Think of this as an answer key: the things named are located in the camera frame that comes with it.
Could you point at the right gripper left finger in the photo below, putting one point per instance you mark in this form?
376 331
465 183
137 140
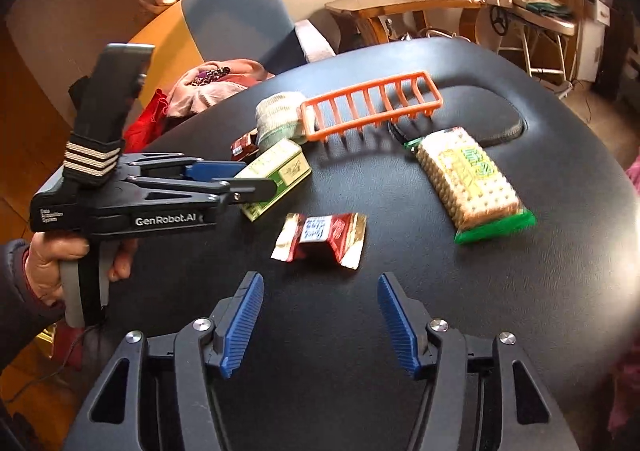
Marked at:
154 392

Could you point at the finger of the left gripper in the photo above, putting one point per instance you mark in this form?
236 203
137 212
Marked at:
206 171
246 191

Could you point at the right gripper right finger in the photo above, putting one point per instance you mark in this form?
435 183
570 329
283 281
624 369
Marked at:
485 390

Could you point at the green and cream small box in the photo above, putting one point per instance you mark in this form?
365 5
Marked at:
285 164

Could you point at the beige knitted cloth bundle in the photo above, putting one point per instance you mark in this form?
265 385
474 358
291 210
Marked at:
278 117

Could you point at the red gold candy wrapper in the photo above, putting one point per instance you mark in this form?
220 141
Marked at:
335 238

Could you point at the green cracker package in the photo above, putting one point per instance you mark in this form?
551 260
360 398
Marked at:
479 200

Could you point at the orange plastic rack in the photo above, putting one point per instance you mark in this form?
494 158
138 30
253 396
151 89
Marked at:
373 103

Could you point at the dark forearm sleeve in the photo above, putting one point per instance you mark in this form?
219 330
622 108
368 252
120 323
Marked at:
22 315

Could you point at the wooden chair with clutter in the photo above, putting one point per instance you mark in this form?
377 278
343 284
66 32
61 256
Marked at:
543 32

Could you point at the person's left hand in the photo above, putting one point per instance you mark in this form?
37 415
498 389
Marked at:
48 249

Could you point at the small dark red packet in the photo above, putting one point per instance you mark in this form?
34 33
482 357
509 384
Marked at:
245 147

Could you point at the red garment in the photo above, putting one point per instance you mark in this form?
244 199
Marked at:
149 125

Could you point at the pink garment on chair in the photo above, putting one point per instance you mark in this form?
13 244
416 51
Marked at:
211 82

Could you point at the blue grey armchair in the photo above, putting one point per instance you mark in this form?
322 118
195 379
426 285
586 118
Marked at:
193 31

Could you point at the wooden side table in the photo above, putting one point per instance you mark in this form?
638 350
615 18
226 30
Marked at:
364 16

